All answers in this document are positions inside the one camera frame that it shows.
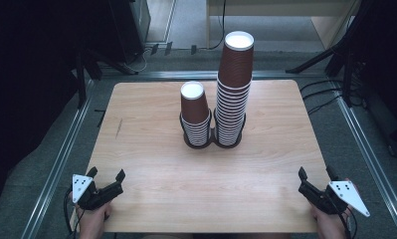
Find light wooden desk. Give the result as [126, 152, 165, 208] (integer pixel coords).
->
[205, 0, 364, 50]

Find black wire cup holder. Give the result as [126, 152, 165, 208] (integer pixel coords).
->
[179, 111, 248, 149]

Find person's right hand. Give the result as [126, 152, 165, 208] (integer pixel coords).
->
[310, 204, 355, 239]

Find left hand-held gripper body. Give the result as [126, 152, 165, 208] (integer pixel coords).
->
[71, 173, 124, 211]

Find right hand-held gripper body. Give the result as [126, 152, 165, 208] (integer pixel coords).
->
[298, 180, 371, 218]

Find black floor cables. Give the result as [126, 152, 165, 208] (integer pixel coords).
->
[298, 79, 348, 117]

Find person's left hand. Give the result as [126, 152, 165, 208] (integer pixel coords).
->
[75, 202, 113, 239]

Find black computer tower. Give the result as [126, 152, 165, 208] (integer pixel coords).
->
[107, 0, 151, 64]

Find black tripod stand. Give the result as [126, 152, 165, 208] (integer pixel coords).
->
[285, 0, 386, 108]

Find white floor cable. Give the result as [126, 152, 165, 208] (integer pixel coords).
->
[124, 45, 155, 74]

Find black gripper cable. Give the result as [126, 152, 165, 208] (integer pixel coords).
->
[337, 206, 358, 239]
[63, 186, 85, 239]

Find metal frame rail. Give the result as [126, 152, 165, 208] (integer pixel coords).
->
[98, 70, 333, 81]
[328, 79, 397, 239]
[20, 79, 99, 239]

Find black hanging cable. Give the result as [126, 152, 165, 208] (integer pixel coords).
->
[208, 0, 228, 52]

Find black metal stand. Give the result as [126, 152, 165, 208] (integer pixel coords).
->
[74, 49, 103, 110]

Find stack of brown paper cups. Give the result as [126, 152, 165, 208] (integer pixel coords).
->
[214, 30, 255, 147]
[179, 81, 213, 147]

